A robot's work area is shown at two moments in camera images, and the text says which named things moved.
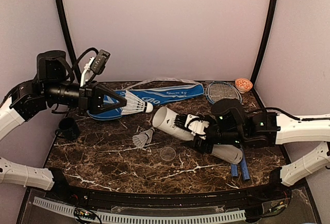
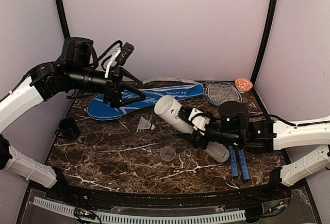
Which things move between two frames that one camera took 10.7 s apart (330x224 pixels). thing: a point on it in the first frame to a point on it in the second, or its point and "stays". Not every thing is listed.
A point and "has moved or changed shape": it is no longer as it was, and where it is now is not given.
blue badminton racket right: [223, 90] stays
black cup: [68, 129] stays
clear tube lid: [167, 154] stays
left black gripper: [90, 97] to [115, 97]
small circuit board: [84, 213] stays
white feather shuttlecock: [141, 140] to [145, 124]
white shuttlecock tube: [164, 120] has moved or changed shape
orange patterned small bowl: [243, 85] stays
